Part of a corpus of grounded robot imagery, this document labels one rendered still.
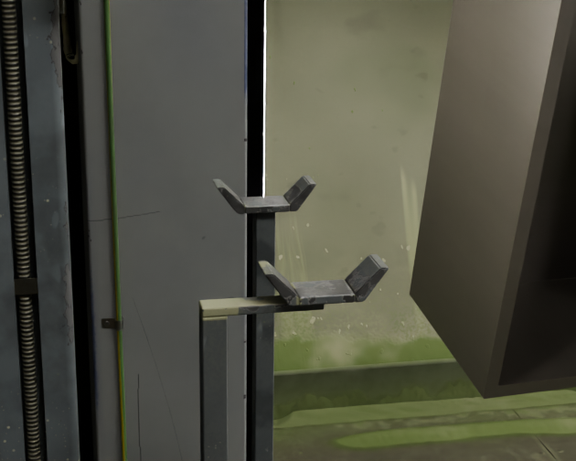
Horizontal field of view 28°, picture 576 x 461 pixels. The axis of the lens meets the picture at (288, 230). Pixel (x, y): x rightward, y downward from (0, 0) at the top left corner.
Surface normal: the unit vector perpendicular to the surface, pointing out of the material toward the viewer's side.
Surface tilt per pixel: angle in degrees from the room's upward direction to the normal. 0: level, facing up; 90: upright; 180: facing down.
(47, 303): 90
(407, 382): 90
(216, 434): 90
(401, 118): 57
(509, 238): 90
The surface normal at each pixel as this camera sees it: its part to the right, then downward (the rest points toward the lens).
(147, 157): 0.20, 0.30
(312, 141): 0.18, -0.26
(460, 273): -0.96, 0.07
